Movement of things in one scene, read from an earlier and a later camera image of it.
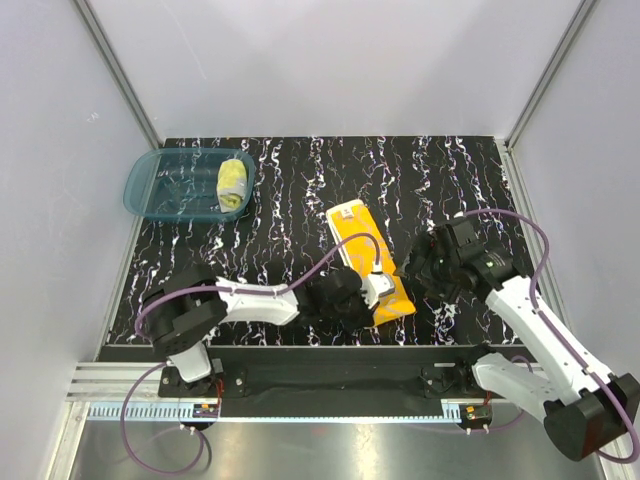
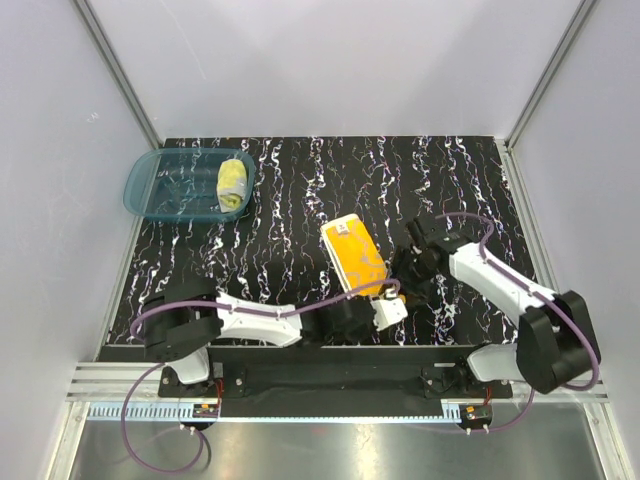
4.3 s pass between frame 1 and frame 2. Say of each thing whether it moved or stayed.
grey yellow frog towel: stayed
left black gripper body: moved
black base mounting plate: stayed
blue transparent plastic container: stayed
